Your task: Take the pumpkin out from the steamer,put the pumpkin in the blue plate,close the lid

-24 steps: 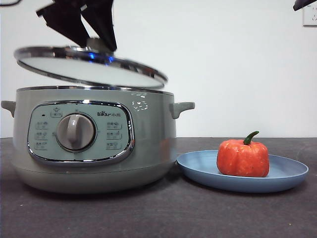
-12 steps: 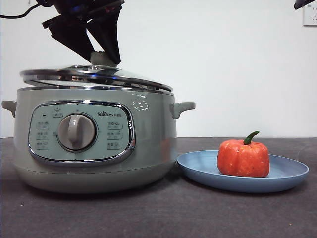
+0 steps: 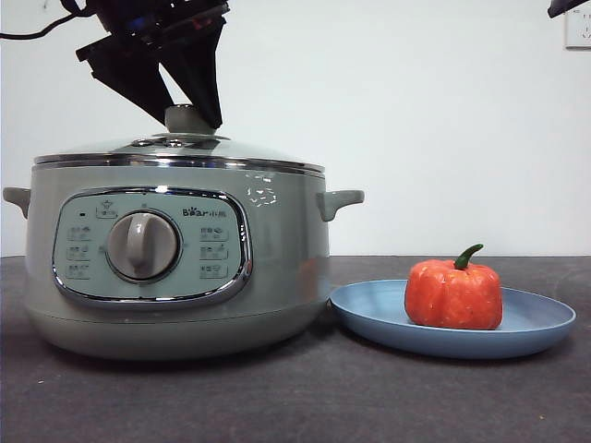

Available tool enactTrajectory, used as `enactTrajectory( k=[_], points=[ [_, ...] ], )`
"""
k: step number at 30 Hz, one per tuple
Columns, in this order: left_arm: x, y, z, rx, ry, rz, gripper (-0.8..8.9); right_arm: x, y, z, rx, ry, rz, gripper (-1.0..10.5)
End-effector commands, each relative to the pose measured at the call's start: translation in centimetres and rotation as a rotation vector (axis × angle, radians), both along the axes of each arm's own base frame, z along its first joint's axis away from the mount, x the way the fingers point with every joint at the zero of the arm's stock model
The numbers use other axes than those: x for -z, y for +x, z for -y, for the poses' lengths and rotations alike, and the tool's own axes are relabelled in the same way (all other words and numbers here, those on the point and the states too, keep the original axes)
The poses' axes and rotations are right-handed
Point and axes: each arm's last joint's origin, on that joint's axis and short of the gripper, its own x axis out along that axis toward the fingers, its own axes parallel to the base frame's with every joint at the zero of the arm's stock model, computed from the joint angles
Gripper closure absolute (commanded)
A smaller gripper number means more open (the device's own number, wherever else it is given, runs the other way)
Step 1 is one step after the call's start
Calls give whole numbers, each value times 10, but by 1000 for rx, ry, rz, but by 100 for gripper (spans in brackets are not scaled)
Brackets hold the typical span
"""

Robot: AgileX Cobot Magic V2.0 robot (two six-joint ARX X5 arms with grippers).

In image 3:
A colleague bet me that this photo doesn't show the glass lid with green knob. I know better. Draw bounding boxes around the glass lid with green knob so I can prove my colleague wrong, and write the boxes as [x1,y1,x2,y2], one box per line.
[32,103,323,174]

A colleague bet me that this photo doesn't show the orange pumpkin with green stem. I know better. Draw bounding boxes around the orange pumpkin with green stem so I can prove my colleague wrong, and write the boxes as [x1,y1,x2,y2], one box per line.
[404,243,504,331]

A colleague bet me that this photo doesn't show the pale green electric steamer pot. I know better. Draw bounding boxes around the pale green electric steamer pot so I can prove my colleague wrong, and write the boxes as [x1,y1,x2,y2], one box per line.
[2,161,366,362]

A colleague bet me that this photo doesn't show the blue round plate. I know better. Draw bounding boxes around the blue round plate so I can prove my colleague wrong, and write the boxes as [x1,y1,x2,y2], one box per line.
[329,278,577,360]

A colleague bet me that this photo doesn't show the white wall socket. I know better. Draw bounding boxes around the white wall socket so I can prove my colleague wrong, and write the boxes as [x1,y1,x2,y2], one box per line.
[564,7,591,51]

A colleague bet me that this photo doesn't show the black cable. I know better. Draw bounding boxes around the black cable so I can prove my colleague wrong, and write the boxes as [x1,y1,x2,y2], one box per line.
[0,0,101,41]

